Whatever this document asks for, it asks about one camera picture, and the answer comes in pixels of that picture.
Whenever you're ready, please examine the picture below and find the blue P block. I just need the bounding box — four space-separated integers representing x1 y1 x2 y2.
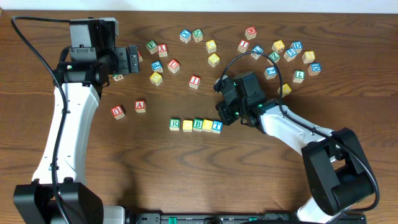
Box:
151 60 163 73

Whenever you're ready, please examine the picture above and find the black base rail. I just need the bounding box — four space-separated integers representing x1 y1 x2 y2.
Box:
124 212 368 224

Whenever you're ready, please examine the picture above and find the green J block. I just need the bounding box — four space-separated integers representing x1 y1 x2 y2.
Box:
113 75 124 82

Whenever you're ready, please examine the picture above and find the red I block left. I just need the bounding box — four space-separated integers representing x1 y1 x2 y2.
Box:
188 75 201 89

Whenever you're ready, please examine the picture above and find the green R block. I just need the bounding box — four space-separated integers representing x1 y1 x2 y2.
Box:
169 118 180 131

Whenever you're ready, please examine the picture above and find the green F block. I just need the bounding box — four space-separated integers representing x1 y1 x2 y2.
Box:
146 40 158 54

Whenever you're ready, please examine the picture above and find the blue 5 block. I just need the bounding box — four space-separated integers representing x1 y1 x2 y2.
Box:
284 48 297 62

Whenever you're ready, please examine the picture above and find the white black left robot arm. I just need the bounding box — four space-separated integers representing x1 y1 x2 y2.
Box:
13 45 139 223

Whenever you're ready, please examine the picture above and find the red U block near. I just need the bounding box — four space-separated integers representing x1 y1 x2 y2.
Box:
111 105 125 119

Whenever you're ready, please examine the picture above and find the red u block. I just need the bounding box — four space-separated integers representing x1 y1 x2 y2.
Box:
167 59 180 73
111 105 125 119

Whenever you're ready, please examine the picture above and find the red A block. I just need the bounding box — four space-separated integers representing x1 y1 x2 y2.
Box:
134 100 146 113

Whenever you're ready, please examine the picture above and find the blue D block right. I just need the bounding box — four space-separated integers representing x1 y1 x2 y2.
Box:
308 63 322 76

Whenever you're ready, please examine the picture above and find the yellow o block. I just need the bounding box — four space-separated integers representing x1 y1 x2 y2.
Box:
202 119 213 133
182 120 193 132

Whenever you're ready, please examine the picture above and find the yellow K block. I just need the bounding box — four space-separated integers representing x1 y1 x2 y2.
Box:
277 83 292 98

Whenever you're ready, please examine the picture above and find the blue T block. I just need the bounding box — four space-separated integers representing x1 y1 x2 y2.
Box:
211 121 223 134

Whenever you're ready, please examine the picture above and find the red U block middle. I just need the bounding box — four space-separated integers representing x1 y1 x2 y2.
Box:
167 59 180 73

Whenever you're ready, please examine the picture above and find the yellow block upper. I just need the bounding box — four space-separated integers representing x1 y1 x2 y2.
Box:
205 40 217 54

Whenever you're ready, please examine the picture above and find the blue L block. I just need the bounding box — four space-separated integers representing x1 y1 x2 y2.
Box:
251 45 264 60

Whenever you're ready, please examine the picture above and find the red I block right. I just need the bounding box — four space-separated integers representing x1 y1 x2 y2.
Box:
238 40 249 53

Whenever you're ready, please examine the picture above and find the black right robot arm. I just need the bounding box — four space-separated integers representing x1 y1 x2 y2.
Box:
213 72 379 223

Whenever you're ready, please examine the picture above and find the yellow block by P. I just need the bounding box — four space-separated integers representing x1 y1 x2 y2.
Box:
150 72 163 86

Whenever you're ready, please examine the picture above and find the red G block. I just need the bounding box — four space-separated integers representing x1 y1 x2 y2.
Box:
137 50 143 63

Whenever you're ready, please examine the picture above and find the yellow block lower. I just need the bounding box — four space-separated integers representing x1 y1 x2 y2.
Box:
208 53 220 67

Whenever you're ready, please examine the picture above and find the yellow O block front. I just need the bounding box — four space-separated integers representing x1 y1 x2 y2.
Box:
182 120 193 132

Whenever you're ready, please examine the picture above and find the yellow block soccer side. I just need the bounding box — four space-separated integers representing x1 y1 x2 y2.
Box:
272 40 285 54

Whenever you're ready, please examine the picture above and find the green 7 block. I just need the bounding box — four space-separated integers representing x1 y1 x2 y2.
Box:
292 70 305 83

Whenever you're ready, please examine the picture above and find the red i block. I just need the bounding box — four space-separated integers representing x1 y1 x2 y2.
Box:
188 75 201 89
238 40 249 53

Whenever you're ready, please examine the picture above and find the blue 2 block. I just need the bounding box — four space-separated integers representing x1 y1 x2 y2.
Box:
264 66 277 80

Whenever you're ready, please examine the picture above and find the blue d block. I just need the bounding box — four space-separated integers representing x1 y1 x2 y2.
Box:
308 63 322 76
290 41 303 54

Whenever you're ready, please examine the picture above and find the yellow 8 block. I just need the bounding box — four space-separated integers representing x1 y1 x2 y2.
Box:
302 51 315 64

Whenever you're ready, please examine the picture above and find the green Z block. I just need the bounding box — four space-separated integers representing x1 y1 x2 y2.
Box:
267 52 280 65

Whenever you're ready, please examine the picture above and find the blue D block upper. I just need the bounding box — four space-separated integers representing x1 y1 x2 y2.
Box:
290 41 303 54

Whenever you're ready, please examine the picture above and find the red block top right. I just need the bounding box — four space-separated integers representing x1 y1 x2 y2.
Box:
245 26 257 40

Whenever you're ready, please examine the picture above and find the blue X block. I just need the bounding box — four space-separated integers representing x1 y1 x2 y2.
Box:
179 29 192 44

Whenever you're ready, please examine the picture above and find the red Y block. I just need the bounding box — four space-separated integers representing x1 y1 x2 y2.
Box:
157 44 168 57

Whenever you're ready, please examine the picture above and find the green B block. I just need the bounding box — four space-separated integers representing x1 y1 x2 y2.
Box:
193 119 203 132

